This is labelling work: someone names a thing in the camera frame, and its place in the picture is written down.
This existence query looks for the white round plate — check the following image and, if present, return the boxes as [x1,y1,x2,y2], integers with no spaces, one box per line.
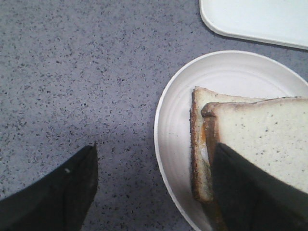
[154,51,308,231]

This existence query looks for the white bread slice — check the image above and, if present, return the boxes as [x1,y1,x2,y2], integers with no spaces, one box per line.
[201,96,308,231]

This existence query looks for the bottom bread slice on plate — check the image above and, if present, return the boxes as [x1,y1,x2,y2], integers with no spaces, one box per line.
[190,86,264,203]

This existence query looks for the white rectangular tray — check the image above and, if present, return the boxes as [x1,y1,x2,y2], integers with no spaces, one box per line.
[199,0,308,50]

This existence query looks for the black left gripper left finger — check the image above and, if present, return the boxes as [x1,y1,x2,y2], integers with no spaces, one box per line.
[0,146,98,231]

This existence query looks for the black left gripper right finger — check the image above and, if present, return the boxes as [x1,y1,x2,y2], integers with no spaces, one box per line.
[211,143,308,231]

